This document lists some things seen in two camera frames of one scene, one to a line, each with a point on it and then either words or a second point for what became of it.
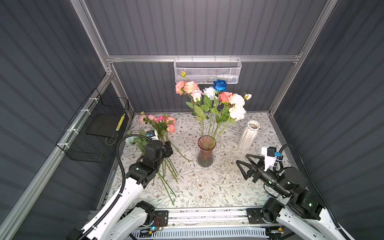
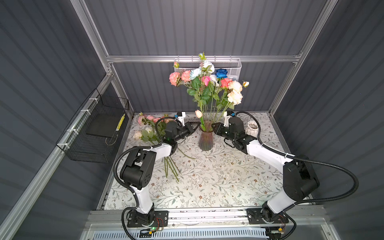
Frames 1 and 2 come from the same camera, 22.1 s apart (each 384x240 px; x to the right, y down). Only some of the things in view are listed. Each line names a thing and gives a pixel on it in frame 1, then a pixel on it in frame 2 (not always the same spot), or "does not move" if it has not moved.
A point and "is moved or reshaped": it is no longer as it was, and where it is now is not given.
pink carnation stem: [187, 88] -> [180, 77]
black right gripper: [256, 172] -> [220, 126]
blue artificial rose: [220, 85] -> [221, 73]
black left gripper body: [167, 151] -> [184, 132]
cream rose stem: [237, 112] is moved or reshaped
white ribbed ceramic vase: [248, 136] does not move
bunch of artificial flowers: [156, 142] is moved or reshaped
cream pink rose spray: [234, 111] is moved or reshaped
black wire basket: [91, 136] does not move
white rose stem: [210, 94] -> [208, 67]
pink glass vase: [206, 144] -> [206, 135]
